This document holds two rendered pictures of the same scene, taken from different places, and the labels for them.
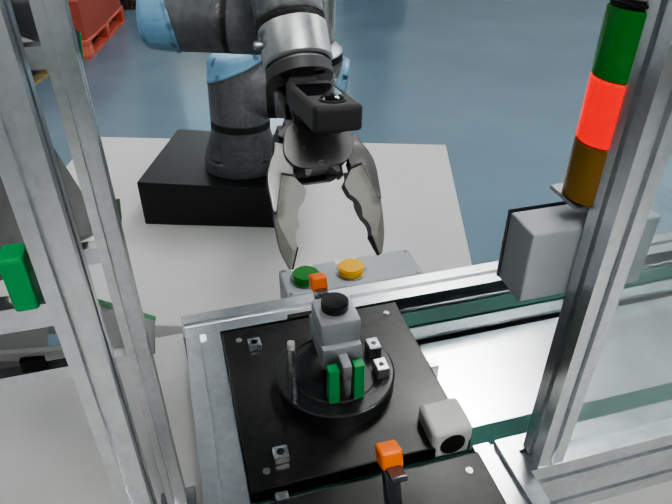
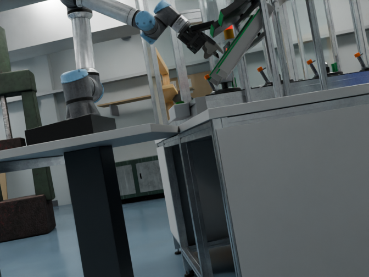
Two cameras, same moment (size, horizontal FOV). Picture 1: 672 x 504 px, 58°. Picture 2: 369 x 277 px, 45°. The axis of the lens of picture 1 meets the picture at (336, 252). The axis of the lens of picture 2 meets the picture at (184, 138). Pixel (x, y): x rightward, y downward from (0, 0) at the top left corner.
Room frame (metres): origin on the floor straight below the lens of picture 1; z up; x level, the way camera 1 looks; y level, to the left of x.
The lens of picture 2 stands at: (0.48, 2.03, 0.76)
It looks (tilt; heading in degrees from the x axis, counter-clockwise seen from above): 1 degrees up; 277
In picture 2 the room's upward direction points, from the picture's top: 10 degrees counter-clockwise
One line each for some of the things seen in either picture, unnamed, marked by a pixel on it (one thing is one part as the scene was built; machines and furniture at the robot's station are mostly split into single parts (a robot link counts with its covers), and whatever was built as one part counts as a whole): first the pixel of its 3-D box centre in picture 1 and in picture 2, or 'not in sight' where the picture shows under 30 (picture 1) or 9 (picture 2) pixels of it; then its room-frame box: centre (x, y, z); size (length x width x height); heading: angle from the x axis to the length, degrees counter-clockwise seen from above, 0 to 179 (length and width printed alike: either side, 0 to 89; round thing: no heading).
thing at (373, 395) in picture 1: (334, 375); (225, 92); (0.50, 0.00, 0.98); 0.14 x 0.14 x 0.02
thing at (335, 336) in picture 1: (337, 330); (225, 75); (0.49, 0.00, 1.06); 0.08 x 0.04 x 0.07; 16
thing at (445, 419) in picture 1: (444, 427); not in sight; (0.43, -0.12, 0.97); 0.05 x 0.05 x 0.04; 16
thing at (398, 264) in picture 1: (350, 286); (179, 112); (0.73, -0.02, 0.93); 0.21 x 0.07 x 0.06; 106
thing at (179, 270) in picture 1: (242, 218); (98, 143); (1.07, 0.19, 0.84); 0.90 x 0.70 x 0.03; 87
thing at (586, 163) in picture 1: (600, 167); (229, 34); (0.44, -0.21, 1.29); 0.05 x 0.05 x 0.05
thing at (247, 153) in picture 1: (241, 141); (81, 111); (1.12, 0.19, 0.99); 0.15 x 0.15 x 0.10
